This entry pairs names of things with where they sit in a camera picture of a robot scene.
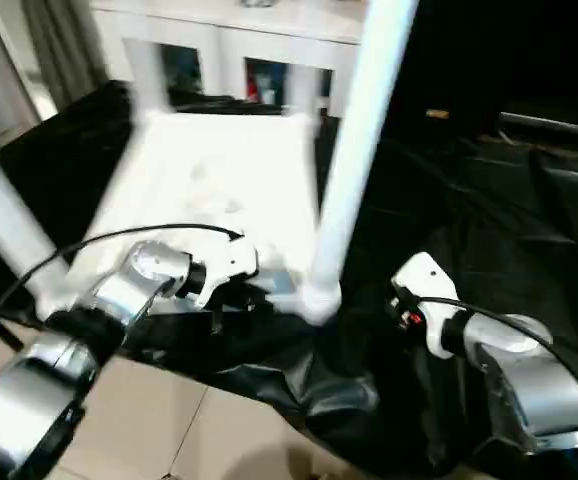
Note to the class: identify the white table top frame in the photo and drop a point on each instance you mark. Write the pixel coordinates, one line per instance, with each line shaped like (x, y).
(209, 180)

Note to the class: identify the white plastic table leg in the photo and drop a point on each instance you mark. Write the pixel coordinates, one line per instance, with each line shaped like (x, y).
(4, 220)
(359, 130)
(147, 75)
(299, 90)

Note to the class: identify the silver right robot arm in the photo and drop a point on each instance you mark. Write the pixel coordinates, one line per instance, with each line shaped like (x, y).
(529, 380)

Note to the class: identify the black work mat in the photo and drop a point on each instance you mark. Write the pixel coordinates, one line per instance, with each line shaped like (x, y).
(489, 240)

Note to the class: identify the small yellow label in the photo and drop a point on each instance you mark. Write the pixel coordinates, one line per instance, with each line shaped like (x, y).
(437, 114)

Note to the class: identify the white glass-door cabinet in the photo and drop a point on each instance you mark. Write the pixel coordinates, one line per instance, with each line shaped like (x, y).
(229, 30)

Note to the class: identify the grey curtain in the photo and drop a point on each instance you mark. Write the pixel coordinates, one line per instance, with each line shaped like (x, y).
(64, 40)

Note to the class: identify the black metal rail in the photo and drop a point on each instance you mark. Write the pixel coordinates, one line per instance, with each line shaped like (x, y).
(554, 125)

